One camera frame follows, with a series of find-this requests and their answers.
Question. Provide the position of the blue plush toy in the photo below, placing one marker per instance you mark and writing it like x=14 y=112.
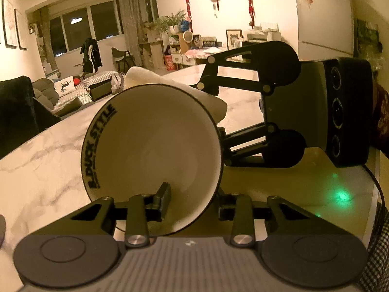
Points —
x=184 y=26

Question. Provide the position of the white low cabinet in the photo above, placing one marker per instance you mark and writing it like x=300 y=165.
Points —
x=188 y=61

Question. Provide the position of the dark green hanging item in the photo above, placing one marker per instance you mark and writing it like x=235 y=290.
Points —
x=367 y=36

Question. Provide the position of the white refrigerator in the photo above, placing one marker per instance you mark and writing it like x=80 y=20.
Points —
x=322 y=21

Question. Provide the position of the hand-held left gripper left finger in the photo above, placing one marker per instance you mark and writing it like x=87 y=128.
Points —
x=162 y=203

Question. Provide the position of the black fluffy coat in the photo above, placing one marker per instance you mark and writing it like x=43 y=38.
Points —
x=15 y=112

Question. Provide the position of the small black photo frame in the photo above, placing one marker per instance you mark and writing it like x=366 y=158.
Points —
x=197 y=41

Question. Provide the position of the pink cloth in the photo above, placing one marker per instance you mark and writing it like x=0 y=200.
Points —
x=200 y=53

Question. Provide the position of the round table mirror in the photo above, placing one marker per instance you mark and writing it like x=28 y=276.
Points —
x=188 y=37

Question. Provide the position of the large window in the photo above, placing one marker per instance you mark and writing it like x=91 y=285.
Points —
x=85 y=27

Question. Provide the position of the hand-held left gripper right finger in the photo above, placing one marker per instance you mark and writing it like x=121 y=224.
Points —
x=226 y=211

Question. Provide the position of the side window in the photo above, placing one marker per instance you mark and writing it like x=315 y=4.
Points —
x=151 y=4

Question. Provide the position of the framed pink tree picture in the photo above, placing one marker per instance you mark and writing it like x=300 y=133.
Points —
x=9 y=21

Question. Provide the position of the yellow white ceramic bowl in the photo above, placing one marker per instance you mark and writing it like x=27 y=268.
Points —
x=152 y=146

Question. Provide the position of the white printer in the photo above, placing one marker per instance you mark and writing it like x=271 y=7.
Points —
x=261 y=36

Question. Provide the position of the person's checkered clothing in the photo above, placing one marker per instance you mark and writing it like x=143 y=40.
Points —
x=378 y=249

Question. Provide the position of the wooden shelf unit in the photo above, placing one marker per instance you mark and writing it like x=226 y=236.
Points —
x=153 y=51

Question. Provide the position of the grey backpack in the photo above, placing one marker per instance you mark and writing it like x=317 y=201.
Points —
x=118 y=82

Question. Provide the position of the framed pale picture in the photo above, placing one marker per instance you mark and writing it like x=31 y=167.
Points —
x=21 y=29

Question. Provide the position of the striped blanket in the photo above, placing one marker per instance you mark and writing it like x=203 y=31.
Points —
x=97 y=77

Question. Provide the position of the black dining chair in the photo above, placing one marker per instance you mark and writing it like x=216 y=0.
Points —
x=45 y=112

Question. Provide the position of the white deer print pillow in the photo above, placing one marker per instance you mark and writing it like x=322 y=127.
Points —
x=65 y=84

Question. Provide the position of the white storage shelf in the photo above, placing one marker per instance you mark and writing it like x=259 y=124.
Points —
x=38 y=51

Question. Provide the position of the person's right forearm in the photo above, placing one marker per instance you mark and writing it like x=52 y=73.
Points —
x=382 y=118

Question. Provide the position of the patterned curtain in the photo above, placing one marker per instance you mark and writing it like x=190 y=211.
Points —
x=45 y=36
x=130 y=24

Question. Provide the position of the grey cushion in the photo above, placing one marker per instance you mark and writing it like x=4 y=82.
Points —
x=68 y=109

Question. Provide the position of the black white jacket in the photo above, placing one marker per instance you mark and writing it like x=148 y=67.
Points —
x=91 y=54

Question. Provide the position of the white sponge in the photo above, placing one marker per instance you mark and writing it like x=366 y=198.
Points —
x=209 y=106

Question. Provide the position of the red bucket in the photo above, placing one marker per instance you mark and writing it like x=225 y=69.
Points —
x=169 y=63

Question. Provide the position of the green potted plant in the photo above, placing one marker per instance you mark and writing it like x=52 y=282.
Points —
x=170 y=21

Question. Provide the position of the red cushion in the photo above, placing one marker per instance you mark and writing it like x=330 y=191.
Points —
x=76 y=81

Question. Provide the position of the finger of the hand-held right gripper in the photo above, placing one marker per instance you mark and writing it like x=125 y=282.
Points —
x=246 y=149
x=231 y=80

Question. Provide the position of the framed portrait picture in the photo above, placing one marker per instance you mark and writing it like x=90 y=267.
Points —
x=234 y=36

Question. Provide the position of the dark wooden chair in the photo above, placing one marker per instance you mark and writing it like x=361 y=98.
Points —
x=120 y=57

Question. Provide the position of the grey sofa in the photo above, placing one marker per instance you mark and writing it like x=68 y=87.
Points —
x=45 y=89

